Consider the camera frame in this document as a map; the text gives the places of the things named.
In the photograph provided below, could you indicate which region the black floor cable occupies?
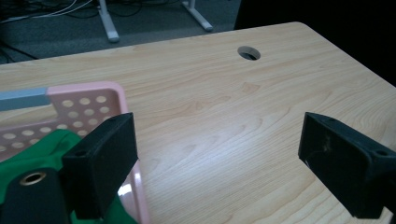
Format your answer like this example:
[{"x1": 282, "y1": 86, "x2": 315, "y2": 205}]
[{"x1": 0, "y1": 39, "x2": 39, "y2": 61}]

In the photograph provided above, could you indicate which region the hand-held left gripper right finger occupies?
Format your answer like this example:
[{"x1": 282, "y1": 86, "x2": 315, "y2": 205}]
[{"x1": 298, "y1": 111, "x2": 396, "y2": 218}]

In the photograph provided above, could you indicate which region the green printed t-shirt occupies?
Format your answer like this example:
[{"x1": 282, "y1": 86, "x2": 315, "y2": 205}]
[{"x1": 0, "y1": 129, "x2": 138, "y2": 224}]

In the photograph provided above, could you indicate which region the white metal desk frame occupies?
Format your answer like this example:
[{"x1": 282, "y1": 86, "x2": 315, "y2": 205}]
[{"x1": 97, "y1": 0, "x2": 215, "y2": 44}]

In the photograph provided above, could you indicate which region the white floor cables bundle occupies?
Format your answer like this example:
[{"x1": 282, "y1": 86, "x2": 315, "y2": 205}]
[{"x1": 0, "y1": 0, "x2": 94, "y2": 24}]

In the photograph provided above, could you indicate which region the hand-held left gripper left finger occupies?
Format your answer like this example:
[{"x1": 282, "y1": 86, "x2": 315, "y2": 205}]
[{"x1": 62, "y1": 112, "x2": 139, "y2": 219}]

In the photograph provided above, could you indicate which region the pink plastic basket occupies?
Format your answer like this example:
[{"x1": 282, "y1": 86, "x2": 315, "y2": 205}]
[{"x1": 0, "y1": 81, "x2": 151, "y2": 224}]

